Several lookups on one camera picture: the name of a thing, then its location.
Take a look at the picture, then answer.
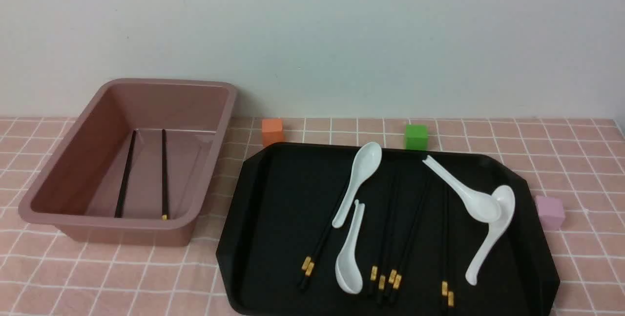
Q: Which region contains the orange cube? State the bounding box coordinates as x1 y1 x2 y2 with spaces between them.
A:
261 118 285 147

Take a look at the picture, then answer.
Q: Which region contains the white spoon upper left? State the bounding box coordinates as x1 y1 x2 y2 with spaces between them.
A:
331 142 382 229

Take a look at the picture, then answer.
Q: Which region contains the white spoon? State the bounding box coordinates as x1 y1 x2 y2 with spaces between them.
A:
331 142 382 229
422 155 501 223
334 200 365 295
465 185 516 286

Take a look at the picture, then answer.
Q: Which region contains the black plastic tray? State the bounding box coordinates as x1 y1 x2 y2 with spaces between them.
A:
216 143 561 316

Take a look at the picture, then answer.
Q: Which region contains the green cube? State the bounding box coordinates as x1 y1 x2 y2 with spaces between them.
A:
404 124 429 151

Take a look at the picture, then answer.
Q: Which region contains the black chopstick left pair outer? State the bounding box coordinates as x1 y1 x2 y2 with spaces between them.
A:
298 194 348 287

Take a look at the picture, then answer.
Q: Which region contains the black chopstick pair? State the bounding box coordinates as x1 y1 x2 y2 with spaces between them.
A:
302 199 350 291
298 194 348 287

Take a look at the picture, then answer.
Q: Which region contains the black chopstick left pair inner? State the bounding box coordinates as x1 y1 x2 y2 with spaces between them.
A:
302 199 350 291

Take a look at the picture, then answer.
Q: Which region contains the white spoon lower left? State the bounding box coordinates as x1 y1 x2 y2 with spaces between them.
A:
334 200 365 295

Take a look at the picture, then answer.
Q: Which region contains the black chopstick gold band bin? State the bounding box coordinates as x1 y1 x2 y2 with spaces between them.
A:
161 129 169 221

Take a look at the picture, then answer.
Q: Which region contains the mauve plastic bin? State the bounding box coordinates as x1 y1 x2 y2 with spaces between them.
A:
18 78 237 247

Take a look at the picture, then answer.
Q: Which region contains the white spoon upper right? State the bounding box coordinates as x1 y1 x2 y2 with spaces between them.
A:
422 155 501 223

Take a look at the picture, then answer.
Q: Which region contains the white spoon far right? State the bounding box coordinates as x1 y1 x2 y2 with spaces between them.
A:
465 185 516 286

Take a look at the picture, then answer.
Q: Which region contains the pink cube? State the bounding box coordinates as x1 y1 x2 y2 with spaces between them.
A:
534 195 565 230

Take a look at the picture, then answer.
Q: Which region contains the pink checkered tablecloth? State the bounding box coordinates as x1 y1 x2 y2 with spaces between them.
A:
0 116 624 316

